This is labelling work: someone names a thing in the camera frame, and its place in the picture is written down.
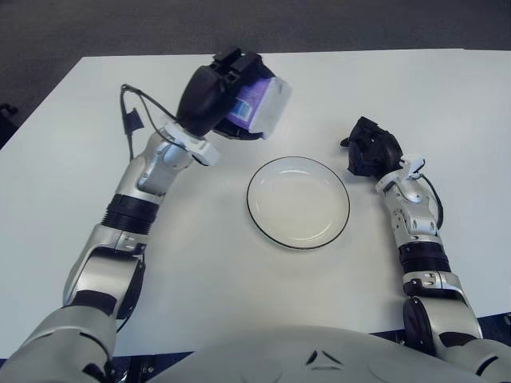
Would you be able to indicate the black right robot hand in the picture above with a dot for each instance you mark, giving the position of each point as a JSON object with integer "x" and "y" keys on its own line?
{"x": 371, "y": 151}

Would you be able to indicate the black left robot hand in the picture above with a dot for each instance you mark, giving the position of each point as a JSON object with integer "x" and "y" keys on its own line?
{"x": 203, "y": 95}

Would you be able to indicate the purple tissue paper pack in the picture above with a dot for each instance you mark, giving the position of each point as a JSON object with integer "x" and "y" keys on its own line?
{"x": 267, "y": 107}

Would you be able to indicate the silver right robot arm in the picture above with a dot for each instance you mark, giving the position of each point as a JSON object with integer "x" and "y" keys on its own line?
{"x": 415, "y": 215}

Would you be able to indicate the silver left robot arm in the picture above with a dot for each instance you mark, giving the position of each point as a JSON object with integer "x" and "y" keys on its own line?
{"x": 131, "y": 187}

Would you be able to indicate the white plate black rim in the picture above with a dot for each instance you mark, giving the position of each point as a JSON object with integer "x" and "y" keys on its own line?
{"x": 297, "y": 203}

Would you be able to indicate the black chair base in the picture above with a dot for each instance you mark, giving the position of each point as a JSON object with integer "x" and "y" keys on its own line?
{"x": 5, "y": 127}

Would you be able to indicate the grey robot torso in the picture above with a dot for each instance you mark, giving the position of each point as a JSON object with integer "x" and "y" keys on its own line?
{"x": 311, "y": 355}

